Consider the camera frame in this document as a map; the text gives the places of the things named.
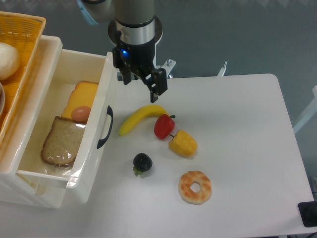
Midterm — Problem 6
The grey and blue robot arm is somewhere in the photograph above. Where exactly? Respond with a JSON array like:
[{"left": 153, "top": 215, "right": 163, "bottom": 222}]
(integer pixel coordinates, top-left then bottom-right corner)
[{"left": 77, "top": 0, "right": 168, "bottom": 103}]

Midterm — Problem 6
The brown bread slice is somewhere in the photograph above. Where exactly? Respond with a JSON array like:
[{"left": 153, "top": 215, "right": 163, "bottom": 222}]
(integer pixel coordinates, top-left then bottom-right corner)
[{"left": 41, "top": 116, "right": 86, "bottom": 167}]

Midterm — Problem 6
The dark purple mangosteen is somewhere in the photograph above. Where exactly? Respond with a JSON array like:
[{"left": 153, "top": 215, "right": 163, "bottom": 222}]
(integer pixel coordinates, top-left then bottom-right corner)
[{"left": 133, "top": 153, "right": 153, "bottom": 177}]

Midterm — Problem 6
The white bun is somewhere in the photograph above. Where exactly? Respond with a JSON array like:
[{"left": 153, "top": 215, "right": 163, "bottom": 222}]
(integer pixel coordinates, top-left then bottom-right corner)
[{"left": 0, "top": 43, "right": 20, "bottom": 81}]

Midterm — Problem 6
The orange woven basket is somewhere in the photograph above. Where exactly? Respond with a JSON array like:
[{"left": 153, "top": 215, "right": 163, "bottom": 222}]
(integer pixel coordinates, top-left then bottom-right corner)
[{"left": 0, "top": 11, "right": 46, "bottom": 140}]

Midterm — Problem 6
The yellow bell pepper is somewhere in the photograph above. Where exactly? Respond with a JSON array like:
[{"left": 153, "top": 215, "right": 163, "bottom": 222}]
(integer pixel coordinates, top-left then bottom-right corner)
[{"left": 168, "top": 130, "right": 198, "bottom": 157}]

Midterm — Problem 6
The glazed donut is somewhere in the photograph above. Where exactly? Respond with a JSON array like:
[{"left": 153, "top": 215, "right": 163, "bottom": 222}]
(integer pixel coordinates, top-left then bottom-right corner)
[{"left": 178, "top": 171, "right": 212, "bottom": 205}]

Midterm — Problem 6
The white metal frame right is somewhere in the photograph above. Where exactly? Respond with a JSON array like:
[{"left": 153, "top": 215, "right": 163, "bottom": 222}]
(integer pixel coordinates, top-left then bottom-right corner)
[{"left": 293, "top": 86, "right": 317, "bottom": 134}]

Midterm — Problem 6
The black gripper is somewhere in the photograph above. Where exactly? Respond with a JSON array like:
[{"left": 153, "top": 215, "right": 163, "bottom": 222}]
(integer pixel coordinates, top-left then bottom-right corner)
[{"left": 112, "top": 39, "right": 167, "bottom": 103}]

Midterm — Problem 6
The black top drawer handle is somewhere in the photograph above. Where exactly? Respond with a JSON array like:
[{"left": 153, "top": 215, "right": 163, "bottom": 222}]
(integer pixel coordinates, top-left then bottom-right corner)
[{"left": 97, "top": 105, "right": 114, "bottom": 149}]

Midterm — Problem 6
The yellow banana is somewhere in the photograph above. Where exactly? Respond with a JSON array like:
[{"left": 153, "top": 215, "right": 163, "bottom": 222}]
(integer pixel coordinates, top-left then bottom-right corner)
[{"left": 119, "top": 105, "right": 170, "bottom": 136}]

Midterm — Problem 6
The white bracket behind table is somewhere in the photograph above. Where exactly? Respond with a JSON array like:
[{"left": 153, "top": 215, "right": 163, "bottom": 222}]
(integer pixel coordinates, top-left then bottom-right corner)
[{"left": 217, "top": 61, "right": 228, "bottom": 77}]

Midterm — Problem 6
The black device at table edge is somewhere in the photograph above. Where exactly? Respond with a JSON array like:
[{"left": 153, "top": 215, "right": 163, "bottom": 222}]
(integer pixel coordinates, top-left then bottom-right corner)
[{"left": 298, "top": 201, "right": 317, "bottom": 228}]

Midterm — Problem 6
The white drawer cabinet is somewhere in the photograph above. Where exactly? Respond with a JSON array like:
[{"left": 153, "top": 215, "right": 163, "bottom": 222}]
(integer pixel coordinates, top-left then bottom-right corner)
[{"left": 0, "top": 36, "right": 62, "bottom": 207}]

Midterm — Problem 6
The brown egg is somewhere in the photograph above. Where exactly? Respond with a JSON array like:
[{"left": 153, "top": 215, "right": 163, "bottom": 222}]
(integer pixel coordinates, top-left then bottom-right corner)
[{"left": 71, "top": 106, "right": 91, "bottom": 123}]

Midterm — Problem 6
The yellow cheese slice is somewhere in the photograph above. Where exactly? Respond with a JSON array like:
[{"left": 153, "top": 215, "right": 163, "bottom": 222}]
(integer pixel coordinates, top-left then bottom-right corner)
[{"left": 61, "top": 81, "right": 99, "bottom": 119}]

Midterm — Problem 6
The red bell pepper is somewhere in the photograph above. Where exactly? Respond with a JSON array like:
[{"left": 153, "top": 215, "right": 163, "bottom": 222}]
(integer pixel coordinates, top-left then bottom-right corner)
[{"left": 154, "top": 114, "right": 175, "bottom": 139}]

